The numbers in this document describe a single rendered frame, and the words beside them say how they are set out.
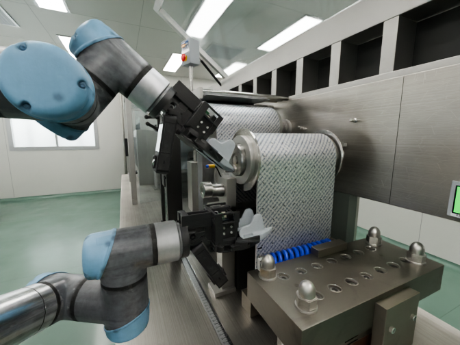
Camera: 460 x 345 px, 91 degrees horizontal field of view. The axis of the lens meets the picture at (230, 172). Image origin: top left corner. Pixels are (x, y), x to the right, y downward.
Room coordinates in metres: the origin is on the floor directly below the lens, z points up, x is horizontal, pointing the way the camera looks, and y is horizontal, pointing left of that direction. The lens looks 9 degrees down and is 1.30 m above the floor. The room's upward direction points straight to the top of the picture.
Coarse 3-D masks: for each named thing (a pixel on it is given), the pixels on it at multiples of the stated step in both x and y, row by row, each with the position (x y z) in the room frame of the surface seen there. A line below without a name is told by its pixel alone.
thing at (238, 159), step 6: (240, 144) 0.52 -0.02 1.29; (234, 150) 0.53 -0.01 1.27; (240, 150) 0.50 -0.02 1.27; (234, 156) 0.53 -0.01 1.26; (240, 156) 0.50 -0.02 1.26; (234, 162) 0.53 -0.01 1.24; (240, 162) 0.50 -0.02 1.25; (240, 168) 0.50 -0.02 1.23; (234, 174) 0.53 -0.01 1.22; (240, 174) 0.51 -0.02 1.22
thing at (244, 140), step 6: (234, 138) 0.55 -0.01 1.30; (240, 138) 0.52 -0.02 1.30; (246, 138) 0.51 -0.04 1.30; (246, 144) 0.50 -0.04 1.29; (246, 150) 0.50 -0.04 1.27; (252, 150) 0.49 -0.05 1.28; (246, 156) 0.50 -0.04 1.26; (252, 156) 0.48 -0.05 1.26; (336, 156) 0.59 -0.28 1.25; (246, 162) 0.50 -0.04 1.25; (252, 162) 0.48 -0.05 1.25; (246, 168) 0.50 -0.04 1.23; (252, 168) 0.48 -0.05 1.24; (246, 174) 0.49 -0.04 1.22; (252, 174) 0.49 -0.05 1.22; (240, 180) 0.52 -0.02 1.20; (246, 180) 0.50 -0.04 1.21
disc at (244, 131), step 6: (240, 132) 0.54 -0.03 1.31; (246, 132) 0.52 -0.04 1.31; (252, 132) 0.50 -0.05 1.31; (252, 138) 0.49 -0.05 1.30; (252, 144) 0.49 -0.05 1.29; (258, 144) 0.48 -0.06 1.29; (258, 150) 0.47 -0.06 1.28; (258, 156) 0.47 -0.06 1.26; (258, 162) 0.47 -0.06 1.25; (258, 168) 0.47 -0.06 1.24; (258, 174) 0.47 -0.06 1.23; (252, 180) 0.49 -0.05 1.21; (240, 186) 0.54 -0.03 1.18; (246, 186) 0.51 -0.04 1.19; (252, 186) 0.49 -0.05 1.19
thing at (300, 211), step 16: (272, 192) 0.50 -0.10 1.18; (288, 192) 0.52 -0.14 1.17; (304, 192) 0.54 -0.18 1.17; (320, 192) 0.56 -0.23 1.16; (256, 208) 0.48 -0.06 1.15; (272, 208) 0.50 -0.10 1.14; (288, 208) 0.52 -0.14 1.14; (304, 208) 0.54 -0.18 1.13; (320, 208) 0.56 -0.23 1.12; (272, 224) 0.50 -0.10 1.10; (288, 224) 0.52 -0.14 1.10; (304, 224) 0.54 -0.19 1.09; (320, 224) 0.56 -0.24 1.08; (272, 240) 0.50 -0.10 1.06; (288, 240) 0.52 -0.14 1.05; (304, 240) 0.54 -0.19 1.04; (256, 256) 0.48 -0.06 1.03
